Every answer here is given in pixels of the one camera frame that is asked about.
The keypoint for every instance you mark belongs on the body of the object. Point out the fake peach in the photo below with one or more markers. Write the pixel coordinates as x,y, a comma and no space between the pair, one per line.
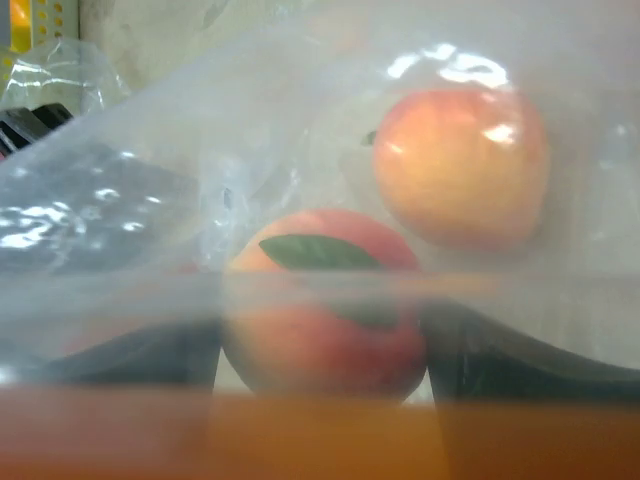
463,168
322,346

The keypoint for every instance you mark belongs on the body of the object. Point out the clear zip bag orange seal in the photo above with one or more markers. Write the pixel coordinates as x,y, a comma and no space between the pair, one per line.
68,71

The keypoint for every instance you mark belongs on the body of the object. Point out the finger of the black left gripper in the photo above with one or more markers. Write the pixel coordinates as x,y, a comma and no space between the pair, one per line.
89,207

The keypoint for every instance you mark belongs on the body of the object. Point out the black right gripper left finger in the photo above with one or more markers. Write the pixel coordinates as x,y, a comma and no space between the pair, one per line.
162,355

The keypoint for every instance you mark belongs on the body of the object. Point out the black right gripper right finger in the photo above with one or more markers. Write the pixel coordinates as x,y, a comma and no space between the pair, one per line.
473,358

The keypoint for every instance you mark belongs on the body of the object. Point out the light green perforated basket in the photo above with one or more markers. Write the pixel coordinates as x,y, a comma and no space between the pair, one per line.
29,23

